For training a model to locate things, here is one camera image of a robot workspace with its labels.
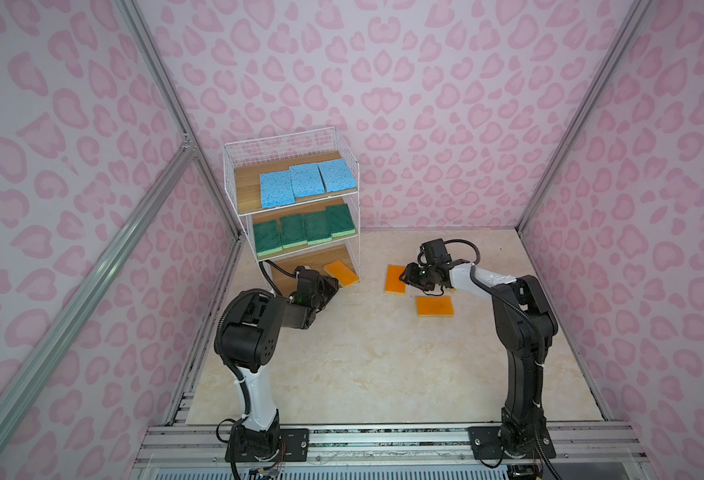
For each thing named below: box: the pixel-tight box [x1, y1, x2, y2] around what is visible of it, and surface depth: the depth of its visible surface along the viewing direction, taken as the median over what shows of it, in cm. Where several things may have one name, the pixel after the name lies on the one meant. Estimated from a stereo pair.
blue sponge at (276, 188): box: [259, 170, 295, 209], surface depth 73 cm
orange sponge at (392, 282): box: [384, 264, 406, 294], surface depth 106 cm
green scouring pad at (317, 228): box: [303, 210, 333, 246], surface depth 87 cm
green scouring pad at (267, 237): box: [253, 219, 283, 257], surface depth 85 cm
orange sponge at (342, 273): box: [324, 260, 360, 287], surface depth 107 cm
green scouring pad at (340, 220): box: [326, 204, 356, 238], surface depth 88 cm
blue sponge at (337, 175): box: [317, 158, 357, 193], surface depth 76 cm
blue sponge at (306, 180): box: [289, 163, 325, 198], surface depth 75 cm
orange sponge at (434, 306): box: [416, 296, 454, 317], surface depth 99 cm
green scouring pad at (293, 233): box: [280, 214, 308, 249], surface depth 87 cm
